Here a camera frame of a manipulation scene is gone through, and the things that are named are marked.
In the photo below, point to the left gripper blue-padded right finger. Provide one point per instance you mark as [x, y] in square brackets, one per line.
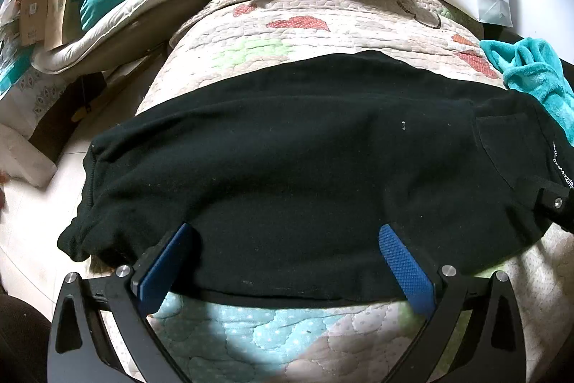
[472, 330]

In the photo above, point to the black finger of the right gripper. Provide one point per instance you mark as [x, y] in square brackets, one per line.
[554, 204]

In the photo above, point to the beige padded seat cushion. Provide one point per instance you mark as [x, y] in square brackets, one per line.
[60, 59]

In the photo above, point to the brown cardboard boxes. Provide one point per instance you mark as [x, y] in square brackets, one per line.
[54, 23]

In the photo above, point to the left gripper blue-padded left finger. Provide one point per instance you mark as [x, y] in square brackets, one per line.
[92, 314]

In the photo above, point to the teal fleece blanket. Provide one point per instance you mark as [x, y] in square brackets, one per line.
[532, 66]

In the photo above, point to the quilted patchwork bedspread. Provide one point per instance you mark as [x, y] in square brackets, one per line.
[220, 343]

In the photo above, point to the black pants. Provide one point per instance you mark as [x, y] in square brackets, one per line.
[287, 174]

